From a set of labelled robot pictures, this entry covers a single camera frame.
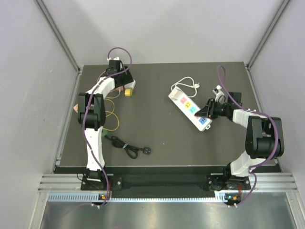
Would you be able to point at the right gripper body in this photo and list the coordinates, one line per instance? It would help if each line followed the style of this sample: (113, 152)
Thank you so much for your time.
(215, 109)

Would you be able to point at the green power strip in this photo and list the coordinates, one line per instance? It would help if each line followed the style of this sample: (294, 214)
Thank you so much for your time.
(104, 133)

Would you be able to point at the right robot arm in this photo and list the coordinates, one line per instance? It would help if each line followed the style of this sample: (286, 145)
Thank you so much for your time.
(264, 139)

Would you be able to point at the white power strip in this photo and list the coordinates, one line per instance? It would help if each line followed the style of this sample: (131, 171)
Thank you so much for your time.
(188, 107)

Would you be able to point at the pink charger plug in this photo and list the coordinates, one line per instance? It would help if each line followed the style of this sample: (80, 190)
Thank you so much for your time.
(120, 89)

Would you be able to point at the pink giraffe cube charger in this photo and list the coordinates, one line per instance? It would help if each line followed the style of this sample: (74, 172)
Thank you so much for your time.
(75, 108)

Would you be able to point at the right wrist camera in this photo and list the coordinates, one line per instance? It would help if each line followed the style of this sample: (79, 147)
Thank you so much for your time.
(219, 95)

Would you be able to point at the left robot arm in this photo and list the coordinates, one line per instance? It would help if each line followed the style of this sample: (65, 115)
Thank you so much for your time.
(91, 116)

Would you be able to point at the grey slotted cable duct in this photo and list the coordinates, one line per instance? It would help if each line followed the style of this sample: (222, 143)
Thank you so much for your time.
(100, 198)

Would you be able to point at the white square charger plug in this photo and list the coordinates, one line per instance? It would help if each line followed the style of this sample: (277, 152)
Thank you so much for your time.
(175, 93)

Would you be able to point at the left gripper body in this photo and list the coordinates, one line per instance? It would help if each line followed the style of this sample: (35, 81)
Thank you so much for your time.
(125, 67)

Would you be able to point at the yellow charger plug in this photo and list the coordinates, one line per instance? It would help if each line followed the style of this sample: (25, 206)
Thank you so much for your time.
(128, 92)

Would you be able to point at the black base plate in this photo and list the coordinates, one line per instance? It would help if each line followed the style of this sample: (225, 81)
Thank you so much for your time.
(159, 182)

